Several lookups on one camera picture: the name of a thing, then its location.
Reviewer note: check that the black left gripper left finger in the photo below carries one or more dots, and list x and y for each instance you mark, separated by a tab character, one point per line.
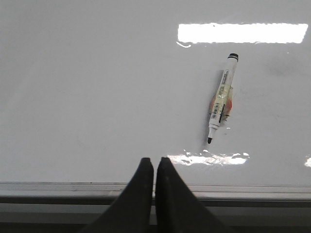
130	212

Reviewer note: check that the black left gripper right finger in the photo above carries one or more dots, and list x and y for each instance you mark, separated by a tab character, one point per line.
177	208

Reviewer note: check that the white whiteboard marker with magnet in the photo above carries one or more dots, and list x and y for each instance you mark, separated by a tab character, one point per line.
222	101

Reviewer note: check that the white whiteboard with metal frame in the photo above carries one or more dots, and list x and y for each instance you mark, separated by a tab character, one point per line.
89	87

